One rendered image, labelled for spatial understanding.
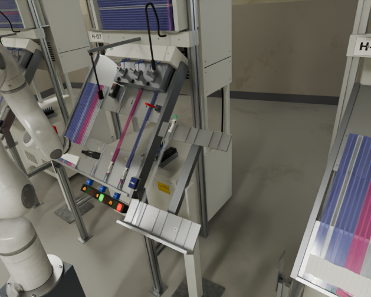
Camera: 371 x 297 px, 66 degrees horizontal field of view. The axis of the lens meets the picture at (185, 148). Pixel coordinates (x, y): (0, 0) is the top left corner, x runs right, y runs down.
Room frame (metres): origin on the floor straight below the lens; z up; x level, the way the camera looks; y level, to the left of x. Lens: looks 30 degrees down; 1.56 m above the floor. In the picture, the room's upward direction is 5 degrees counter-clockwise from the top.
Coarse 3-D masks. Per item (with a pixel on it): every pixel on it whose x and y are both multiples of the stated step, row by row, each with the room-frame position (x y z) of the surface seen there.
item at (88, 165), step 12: (96, 144) 1.41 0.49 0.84; (108, 144) 1.36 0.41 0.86; (108, 156) 1.31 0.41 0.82; (120, 156) 1.27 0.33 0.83; (84, 168) 1.35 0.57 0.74; (96, 168) 1.30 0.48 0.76; (108, 168) 1.26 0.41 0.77; (120, 168) 1.22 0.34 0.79; (132, 168) 1.18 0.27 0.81; (108, 180) 1.21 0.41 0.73
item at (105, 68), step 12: (108, 60) 1.79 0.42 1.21; (96, 72) 1.78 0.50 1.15; (108, 72) 1.72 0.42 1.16; (108, 84) 1.66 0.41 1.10; (108, 96) 1.60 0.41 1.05; (120, 96) 1.54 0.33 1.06; (132, 96) 1.49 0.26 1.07; (144, 96) 1.44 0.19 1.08; (156, 96) 1.40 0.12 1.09; (108, 108) 1.53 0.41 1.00; (120, 108) 1.48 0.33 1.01; (144, 108) 1.39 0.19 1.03; (156, 120) 1.30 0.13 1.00
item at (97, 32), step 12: (96, 0) 1.79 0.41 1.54; (180, 0) 1.42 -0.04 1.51; (96, 12) 1.78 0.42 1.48; (180, 12) 1.42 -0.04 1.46; (96, 24) 1.78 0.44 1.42; (180, 24) 1.41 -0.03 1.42; (96, 36) 1.86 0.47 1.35; (168, 156) 1.50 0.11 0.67; (144, 192) 1.07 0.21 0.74; (84, 240) 1.52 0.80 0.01; (156, 252) 1.08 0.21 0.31
